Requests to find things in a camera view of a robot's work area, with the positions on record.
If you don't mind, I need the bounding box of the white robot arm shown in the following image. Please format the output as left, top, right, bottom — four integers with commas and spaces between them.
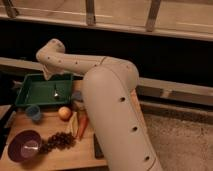
36, 39, 163, 171

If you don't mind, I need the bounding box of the blue plastic cup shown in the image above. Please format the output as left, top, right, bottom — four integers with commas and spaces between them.
25, 105, 42, 122

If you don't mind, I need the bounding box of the green plastic tray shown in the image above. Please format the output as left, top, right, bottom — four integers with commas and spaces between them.
15, 74, 73, 107

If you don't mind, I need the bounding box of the blue lidded plastic container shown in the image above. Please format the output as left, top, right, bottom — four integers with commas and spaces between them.
71, 91, 85, 111

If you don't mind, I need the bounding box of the orange apple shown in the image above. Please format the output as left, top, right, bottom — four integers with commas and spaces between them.
58, 106, 72, 121

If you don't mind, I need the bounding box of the orange carrot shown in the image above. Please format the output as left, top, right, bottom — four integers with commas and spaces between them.
77, 114, 89, 140

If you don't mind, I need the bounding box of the dark grape bunch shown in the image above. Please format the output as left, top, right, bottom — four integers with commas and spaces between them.
39, 132, 75, 154

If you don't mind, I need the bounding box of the purple bowl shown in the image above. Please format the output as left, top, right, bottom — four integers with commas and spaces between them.
8, 130, 42, 163

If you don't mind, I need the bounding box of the black rectangular remote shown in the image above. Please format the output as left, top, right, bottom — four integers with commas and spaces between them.
93, 136, 104, 159

